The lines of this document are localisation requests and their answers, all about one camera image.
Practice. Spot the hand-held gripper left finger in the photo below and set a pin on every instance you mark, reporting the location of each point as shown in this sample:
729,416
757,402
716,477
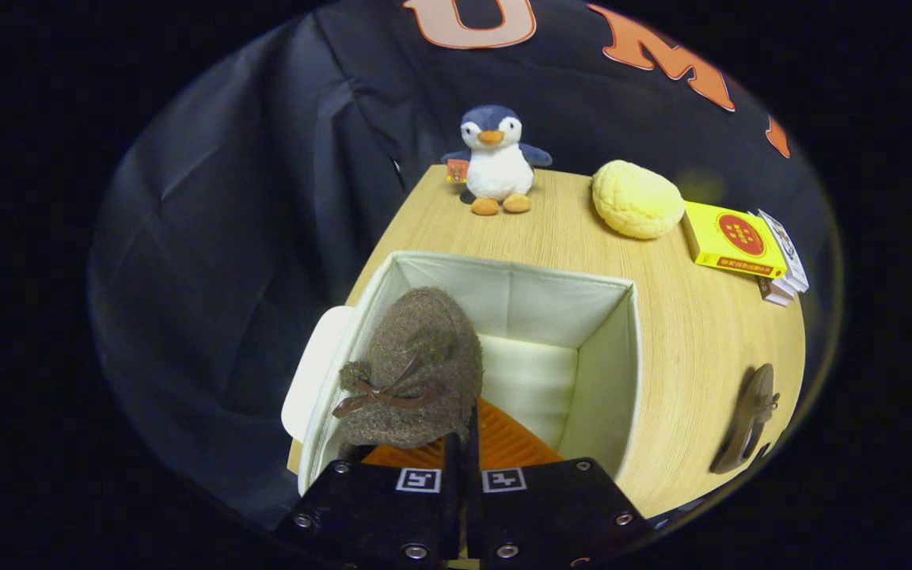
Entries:
377,514

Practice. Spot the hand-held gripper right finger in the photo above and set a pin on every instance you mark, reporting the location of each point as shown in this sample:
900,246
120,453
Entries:
551,511

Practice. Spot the brown fuzzy bow shoe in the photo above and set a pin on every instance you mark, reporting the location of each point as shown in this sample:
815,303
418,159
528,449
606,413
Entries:
424,348
745,419

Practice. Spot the cream fabric storage box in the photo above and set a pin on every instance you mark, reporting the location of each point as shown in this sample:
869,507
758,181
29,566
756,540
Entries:
535,305

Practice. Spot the pale pink book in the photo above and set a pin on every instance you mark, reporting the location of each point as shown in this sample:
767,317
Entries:
773,297

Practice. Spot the yellow bun plush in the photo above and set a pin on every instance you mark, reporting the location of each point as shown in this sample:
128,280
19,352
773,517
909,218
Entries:
636,199

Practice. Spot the yellow book with red circle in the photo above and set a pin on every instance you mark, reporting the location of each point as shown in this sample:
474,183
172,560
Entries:
733,237

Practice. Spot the blue white penguin plush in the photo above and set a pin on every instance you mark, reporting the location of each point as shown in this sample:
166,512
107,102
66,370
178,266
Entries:
497,170

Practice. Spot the white illustrated book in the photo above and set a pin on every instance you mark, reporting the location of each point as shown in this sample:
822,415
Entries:
784,249

